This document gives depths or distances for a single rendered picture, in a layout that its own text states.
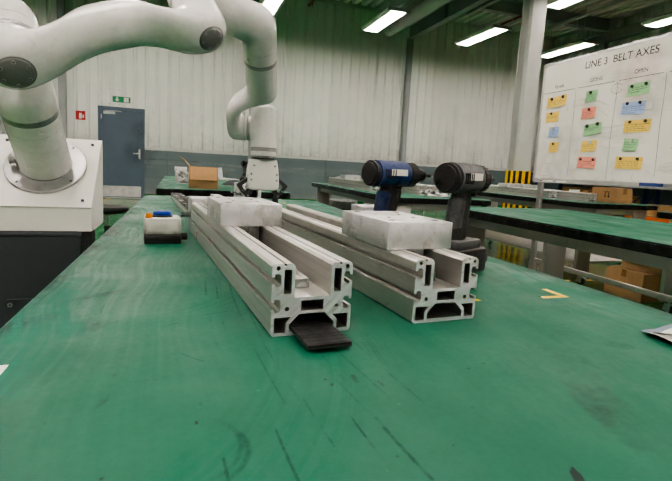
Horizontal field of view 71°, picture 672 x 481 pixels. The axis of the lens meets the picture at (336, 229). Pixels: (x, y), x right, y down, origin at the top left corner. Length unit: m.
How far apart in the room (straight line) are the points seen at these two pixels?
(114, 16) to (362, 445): 1.02
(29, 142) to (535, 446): 1.20
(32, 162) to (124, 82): 11.14
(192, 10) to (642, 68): 3.28
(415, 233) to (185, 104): 11.75
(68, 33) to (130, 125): 11.17
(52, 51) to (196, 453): 0.94
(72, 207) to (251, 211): 0.63
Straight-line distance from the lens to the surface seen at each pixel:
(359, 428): 0.39
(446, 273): 0.69
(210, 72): 12.46
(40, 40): 1.15
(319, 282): 0.60
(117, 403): 0.44
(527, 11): 9.82
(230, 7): 1.28
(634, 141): 3.88
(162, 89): 12.38
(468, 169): 0.95
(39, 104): 1.27
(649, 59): 3.94
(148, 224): 1.15
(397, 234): 0.68
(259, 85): 1.38
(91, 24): 1.18
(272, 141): 1.52
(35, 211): 1.39
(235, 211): 0.85
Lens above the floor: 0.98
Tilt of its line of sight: 7 degrees down
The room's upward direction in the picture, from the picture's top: 3 degrees clockwise
